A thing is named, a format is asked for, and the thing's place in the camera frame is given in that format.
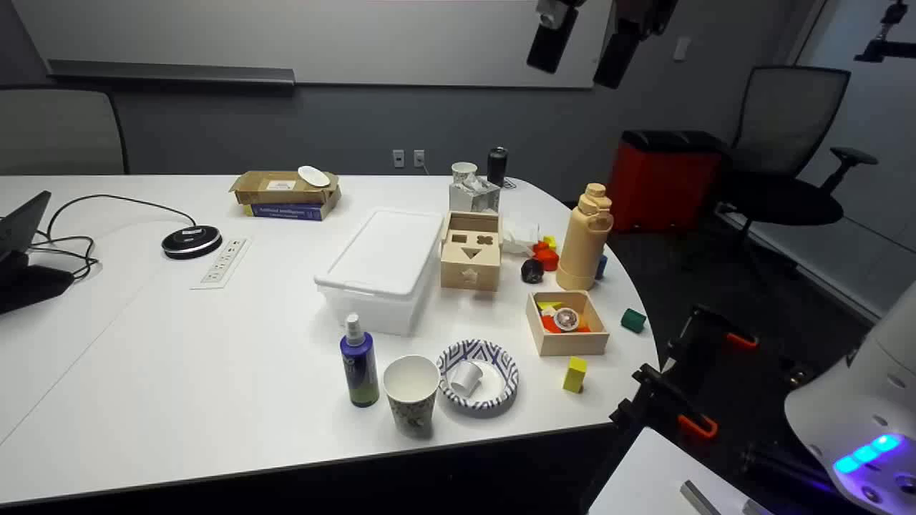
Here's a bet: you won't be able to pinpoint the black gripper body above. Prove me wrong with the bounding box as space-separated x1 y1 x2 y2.
610 0 682 37

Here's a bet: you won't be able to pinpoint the yellow wooden cube block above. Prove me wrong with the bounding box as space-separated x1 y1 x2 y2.
560 358 589 396

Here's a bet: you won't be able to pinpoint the wooden shape sorter box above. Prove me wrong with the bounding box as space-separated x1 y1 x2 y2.
437 210 504 293

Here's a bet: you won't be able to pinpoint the flat cardboard box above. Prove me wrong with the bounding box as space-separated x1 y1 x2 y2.
230 170 343 210

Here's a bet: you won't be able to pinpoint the black can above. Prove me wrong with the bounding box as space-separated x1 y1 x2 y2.
484 142 509 188

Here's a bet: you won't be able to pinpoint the red waste bin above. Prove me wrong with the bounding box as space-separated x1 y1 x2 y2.
606 128 726 237

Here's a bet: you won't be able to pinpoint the black mesh office chair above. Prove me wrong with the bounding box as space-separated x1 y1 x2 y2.
713 64 881 237

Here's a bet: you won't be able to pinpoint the tan plastic bottle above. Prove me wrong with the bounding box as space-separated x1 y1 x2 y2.
555 181 615 293

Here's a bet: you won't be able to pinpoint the red cup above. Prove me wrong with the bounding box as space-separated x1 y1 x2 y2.
529 244 560 274

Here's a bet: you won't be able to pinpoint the white lidded plastic bin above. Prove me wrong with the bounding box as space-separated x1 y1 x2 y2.
311 207 446 337

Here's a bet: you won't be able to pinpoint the open wooden toy tray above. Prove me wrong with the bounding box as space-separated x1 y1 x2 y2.
523 287 612 361

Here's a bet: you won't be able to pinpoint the blue book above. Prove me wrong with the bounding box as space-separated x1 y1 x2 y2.
250 200 327 224

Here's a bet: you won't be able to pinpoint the small white plastic cup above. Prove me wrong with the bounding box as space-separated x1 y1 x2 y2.
446 358 487 396

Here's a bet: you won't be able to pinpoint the purple spray bottle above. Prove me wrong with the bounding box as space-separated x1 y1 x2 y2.
337 313 381 410

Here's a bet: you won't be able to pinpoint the white paper cup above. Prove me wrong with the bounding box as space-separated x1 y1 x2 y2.
381 353 444 441

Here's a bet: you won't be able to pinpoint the black round speaker puck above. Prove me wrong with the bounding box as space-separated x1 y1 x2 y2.
160 224 225 261

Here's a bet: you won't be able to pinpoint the white flat panel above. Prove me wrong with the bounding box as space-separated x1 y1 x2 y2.
585 424 766 515

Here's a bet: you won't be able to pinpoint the grey chair backrest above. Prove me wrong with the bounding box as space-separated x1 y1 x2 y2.
0 85 129 177

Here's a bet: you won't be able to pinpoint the wall whiteboard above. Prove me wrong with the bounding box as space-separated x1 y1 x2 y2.
8 0 612 92

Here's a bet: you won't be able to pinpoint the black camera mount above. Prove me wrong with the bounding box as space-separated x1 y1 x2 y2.
854 0 916 67

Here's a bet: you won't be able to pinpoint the black clamp orange handle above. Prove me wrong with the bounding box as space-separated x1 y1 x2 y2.
666 303 762 370
610 361 723 446

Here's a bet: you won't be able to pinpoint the black cable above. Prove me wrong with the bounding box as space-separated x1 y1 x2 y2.
26 193 197 280

